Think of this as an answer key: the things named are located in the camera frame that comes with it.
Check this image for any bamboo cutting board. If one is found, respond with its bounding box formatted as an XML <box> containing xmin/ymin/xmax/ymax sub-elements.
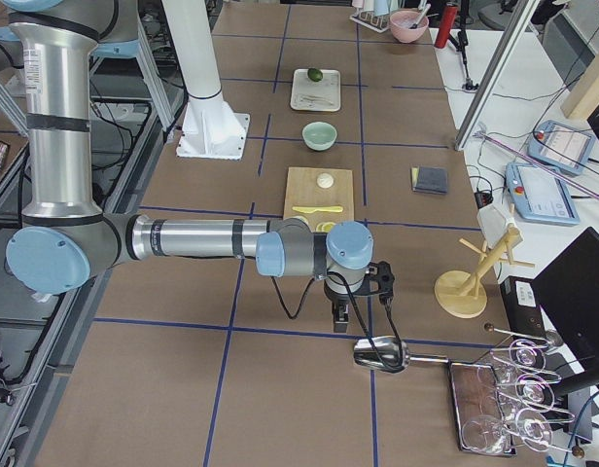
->
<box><xmin>283</xmin><ymin>167</ymin><xmax>355</xmax><ymax>232</ymax></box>

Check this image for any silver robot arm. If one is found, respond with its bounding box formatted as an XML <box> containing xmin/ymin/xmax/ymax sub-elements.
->
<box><xmin>6</xmin><ymin>1</ymin><xmax>376</xmax><ymax>332</ymax></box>

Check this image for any pink mixing bowl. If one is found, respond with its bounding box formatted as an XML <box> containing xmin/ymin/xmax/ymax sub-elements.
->
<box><xmin>389</xmin><ymin>10</ymin><xmax>429</xmax><ymax>44</ymax></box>

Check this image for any grey folded cloth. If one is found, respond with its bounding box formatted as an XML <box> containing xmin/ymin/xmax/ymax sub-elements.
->
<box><xmin>414</xmin><ymin>166</ymin><xmax>448</xmax><ymax>195</ymax></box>

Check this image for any metal scoop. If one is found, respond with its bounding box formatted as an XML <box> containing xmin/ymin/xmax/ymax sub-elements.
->
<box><xmin>353</xmin><ymin>336</ymin><xmax>449</xmax><ymax>374</ymax></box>

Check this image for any teach pendant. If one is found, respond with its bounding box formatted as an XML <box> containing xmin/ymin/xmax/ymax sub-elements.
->
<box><xmin>528</xmin><ymin>120</ymin><xmax>596</xmax><ymax>175</ymax></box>
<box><xmin>505</xmin><ymin>162</ymin><xmax>580</xmax><ymax>226</ymax></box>

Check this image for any yellow sponge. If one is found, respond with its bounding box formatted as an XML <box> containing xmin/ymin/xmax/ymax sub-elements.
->
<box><xmin>410</xmin><ymin>166</ymin><xmax>420</xmax><ymax>191</ymax></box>

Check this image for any aluminium frame post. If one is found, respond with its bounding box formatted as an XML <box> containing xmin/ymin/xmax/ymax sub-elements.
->
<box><xmin>454</xmin><ymin>0</ymin><xmax>541</xmax><ymax>151</ymax></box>

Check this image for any white steamed bun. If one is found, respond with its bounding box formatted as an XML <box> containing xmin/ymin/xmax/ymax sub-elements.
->
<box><xmin>317</xmin><ymin>172</ymin><xmax>335</xmax><ymax>189</ymax></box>

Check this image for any green avocado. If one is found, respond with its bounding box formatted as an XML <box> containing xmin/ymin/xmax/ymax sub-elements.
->
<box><xmin>307</xmin><ymin>68</ymin><xmax>323</xmax><ymax>83</ymax></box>

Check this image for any cream bear tray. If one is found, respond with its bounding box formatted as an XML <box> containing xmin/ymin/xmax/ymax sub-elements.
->
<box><xmin>290</xmin><ymin>68</ymin><xmax>341</xmax><ymax>112</ymax></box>

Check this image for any lower teach pendant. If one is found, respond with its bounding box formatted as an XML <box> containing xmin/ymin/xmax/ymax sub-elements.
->
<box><xmin>505</xmin><ymin>162</ymin><xmax>580</xmax><ymax>226</ymax></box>

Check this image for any black monitor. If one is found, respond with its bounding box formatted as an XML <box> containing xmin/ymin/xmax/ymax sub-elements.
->
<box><xmin>533</xmin><ymin>227</ymin><xmax>599</xmax><ymax>371</ymax></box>

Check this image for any yellow plastic knife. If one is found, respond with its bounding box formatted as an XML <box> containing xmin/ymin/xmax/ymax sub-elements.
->
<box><xmin>292</xmin><ymin>205</ymin><xmax>344</xmax><ymax>214</ymax></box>

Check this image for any lemon slice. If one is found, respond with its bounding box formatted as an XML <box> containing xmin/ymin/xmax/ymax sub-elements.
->
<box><xmin>315</xmin><ymin>221</ymin><xmax>335</xmax><ymax>233</ymax></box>

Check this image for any green ceramic bowl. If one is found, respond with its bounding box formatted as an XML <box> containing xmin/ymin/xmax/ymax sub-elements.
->
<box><xmin>301</xmin><ymin>122</ymin><xmax>337</xmax><ymax>151</ymax></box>

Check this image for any wooden mug tree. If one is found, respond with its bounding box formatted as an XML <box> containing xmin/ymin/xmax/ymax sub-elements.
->
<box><xmin>434</xmin><ymin>222</ymin><xmax>535</xmax><ymax>319</ymax></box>

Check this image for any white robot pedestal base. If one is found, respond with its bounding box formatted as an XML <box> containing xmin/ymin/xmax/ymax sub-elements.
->
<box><xmin>162</xmin><ymin>0</ymin><xmax>250</xmax><ymax>161</ymax></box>

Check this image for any white dish rack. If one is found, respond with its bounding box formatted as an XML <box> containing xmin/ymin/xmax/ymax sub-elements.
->
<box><xmin>349</xmin><ymin>0</ymin><xmax>402</xmax><ymax>33</ymax></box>

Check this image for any red bottle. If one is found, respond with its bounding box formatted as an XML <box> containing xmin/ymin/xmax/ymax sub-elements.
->
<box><xmin>434</xmin><ymin>2</ymin><xmax>459</xmax><ymax>49</ymax></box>

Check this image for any upper teach pendant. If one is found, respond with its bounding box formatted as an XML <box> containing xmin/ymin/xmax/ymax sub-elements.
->
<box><xmin>528</xmin><ymin>120</ymin><xmax>596</xmax><ymax>175</ymax></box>

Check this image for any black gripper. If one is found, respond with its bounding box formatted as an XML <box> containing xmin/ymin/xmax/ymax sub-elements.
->
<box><xmin>324</xmin><ymin>283</ymin><xmax>350</xmax><ymax>333</ymax></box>

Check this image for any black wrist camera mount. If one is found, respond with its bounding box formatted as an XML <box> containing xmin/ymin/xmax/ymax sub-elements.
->
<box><xmin>365</xmin><ymin>261</ymin><xmax>395</xmax><ymax>306</ymax></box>

